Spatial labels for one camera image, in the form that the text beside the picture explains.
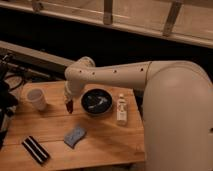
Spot black white striped cloth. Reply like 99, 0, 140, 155
22, 136, 50, 165

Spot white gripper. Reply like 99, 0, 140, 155
64, 81, 84, 101

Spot white plastic cup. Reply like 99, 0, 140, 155
26, 88, 47, 111

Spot dark ceramic bowl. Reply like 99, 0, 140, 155
81, 89, 112, 116

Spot dark red pepper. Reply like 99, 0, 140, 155
66, 100, 73, 114

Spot black equipment with cables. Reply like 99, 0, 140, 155
0, 54, 24, 149

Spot blue sponge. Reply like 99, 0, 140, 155
64, 126, 86, 149

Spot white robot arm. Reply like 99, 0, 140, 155
65, 57, 213, 171

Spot small clear bottle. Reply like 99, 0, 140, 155
116, 94, 127, 126

